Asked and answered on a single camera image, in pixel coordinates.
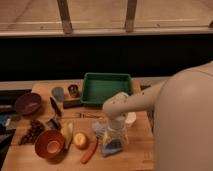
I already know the purple bowl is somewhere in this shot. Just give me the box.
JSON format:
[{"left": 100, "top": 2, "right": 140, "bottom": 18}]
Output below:
[{"left": 14, "top": 92, "right": 42, "bottom": 115}]

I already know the grey blue cloth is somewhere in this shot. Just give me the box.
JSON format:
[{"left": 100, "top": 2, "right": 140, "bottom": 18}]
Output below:
[{"left": 92, "top": 121, "right": 106, "bottom": 138}]

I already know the dark grape bunch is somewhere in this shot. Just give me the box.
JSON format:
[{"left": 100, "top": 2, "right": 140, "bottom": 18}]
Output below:
[{"left": 19, "top": 120, "right": 45, "bottom": 145}]

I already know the yellow red apple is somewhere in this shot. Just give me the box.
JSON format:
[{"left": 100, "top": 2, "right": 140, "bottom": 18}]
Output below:
[{"left": 73, "top": 132, "right": 89, "bottom": 150}]

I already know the white cup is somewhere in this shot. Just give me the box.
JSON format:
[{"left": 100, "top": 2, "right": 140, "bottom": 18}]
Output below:
[{"left": 125, "top": 112, "right": 136, "bottom": 127}]

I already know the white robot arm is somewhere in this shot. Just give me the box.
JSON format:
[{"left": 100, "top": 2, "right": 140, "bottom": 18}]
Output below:
[{"left": 103, "top": 61, "right": 213, "bottom": 171}]

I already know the dark wooden block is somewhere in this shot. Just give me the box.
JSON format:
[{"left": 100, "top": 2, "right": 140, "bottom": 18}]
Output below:
[{"left": 63, "top": 99, "right": 82, "bottom": 109}]

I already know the black handled knife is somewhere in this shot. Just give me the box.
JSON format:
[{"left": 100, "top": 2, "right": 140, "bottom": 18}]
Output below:
[{"left": 50, "top": 97, "right": 62, "bottom": 117}]

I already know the yellow banana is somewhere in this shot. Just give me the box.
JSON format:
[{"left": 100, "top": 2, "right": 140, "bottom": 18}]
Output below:
[{"left": 61, "top": 122, "right": 73, "bottom": 150}]

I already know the orange carrot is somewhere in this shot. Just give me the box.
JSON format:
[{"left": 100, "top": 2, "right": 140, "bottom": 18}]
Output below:
[{"left": 80, "top": 137, "right": 99, "bottom": 164}]

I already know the green plastic tray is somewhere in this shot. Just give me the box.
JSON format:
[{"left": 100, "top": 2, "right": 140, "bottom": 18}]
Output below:
[{"left": 80, "top": 73, "right": 133, "bottom": 107}]

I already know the metal fork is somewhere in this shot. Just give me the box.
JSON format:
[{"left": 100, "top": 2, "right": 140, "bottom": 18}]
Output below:
[{"left": 76, "top": 113, "right": 103, "bottom": 119}]

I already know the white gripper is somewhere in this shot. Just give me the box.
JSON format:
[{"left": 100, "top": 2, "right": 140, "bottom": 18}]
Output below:
[{"left": 103, "top": 116, "right": 128, "bottom": 146}]

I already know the blue sponge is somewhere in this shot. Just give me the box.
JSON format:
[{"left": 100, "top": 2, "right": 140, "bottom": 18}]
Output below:
[{"left": 100, "top": 139, "right": 122, "bottom": 157}]

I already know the orange bowl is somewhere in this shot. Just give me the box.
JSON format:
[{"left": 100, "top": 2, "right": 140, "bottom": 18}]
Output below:
[{"left": 35, "top": 130, "right": 65, "bottom": 159}]

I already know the blue grey round object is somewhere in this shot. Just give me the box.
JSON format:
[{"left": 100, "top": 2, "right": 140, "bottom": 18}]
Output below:
[{"left": 51, "top": 87, "right": 64, "bottom": 102}]

